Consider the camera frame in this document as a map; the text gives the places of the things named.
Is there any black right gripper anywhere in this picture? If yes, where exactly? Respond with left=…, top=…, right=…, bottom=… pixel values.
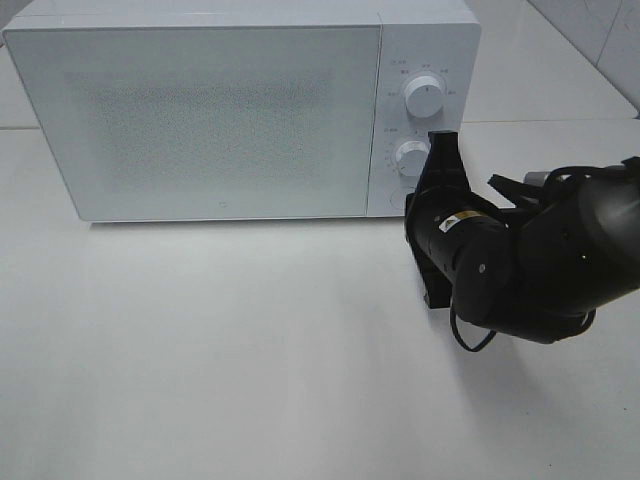
left=405, top=131, right=505, bottom=308

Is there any round white door button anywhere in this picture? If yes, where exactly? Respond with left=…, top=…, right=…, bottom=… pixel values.
left=390, top=187, right=415, bottom=213

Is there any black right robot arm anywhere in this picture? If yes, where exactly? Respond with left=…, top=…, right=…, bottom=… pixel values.
left=404, top=132, right=639, bottom=344

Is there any upper white power knob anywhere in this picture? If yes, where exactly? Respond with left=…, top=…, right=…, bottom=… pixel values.
left=403, top=72, right=445, bottom=119

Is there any white microwave oven body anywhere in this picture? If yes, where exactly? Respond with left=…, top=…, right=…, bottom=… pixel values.
left=2, top=1, right=481, bottom=221

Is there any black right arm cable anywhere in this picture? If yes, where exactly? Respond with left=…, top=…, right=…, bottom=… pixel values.
left=447, top=304, right=598, bottom=353

